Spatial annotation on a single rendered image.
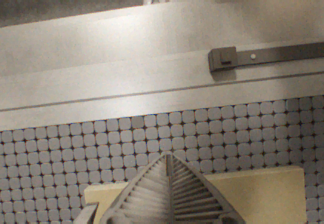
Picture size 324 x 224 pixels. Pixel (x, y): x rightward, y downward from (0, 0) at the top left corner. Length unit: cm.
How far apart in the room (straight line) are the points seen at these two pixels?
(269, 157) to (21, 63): 66
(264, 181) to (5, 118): 62
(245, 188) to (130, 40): 43
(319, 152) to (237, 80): 26
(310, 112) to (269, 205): 23
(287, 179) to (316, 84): 23
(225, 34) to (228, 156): 29
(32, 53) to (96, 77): 20
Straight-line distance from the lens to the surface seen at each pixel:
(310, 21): 53
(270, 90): 39
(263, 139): 39
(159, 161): 16
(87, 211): 27
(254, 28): 44
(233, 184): 37
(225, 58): 32
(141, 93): 32
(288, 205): 46
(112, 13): 45
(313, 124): 47
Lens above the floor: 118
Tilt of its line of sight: 87 degrees down
